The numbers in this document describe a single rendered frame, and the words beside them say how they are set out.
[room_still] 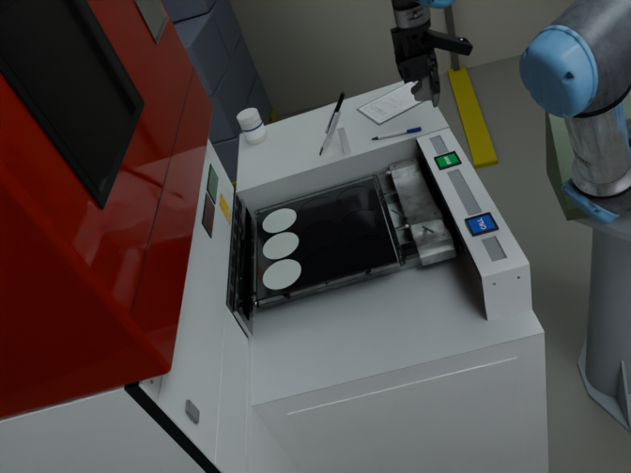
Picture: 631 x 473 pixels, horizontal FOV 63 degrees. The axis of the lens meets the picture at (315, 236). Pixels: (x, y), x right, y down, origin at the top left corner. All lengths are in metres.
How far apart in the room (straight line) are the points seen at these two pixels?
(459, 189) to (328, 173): 0.40
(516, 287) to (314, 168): 0.66
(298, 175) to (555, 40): 0.88
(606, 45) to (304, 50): 3.19
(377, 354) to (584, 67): 0.69
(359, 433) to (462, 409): 0.24
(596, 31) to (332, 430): 0.95
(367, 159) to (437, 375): 0.64
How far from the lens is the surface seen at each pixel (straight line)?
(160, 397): 0.82
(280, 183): 1.49
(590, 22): 0.79
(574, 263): 2.40
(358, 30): 3.78
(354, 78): 3.92
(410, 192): 1.41
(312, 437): 1.30
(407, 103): 1.64
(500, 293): 1.11
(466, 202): 1.23
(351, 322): 1.22
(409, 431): 1.33
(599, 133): 0.93
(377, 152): 1.47
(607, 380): 1.95
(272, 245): 1.37
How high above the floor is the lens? 1.74
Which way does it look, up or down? 39 degrees down
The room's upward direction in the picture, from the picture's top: 22 degrees counter-clockwise
